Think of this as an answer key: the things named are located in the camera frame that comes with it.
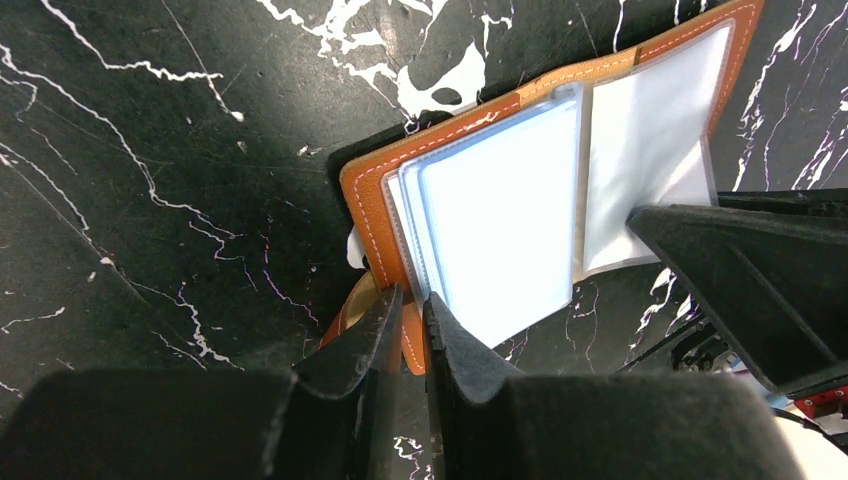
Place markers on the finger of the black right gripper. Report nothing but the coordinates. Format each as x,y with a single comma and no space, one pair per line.
769,270

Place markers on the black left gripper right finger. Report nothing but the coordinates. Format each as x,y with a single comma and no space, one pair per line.
490,420

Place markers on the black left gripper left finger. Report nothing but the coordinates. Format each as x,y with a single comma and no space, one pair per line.
330,416

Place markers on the orange leather card holder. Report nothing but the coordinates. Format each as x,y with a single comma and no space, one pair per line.
502,209

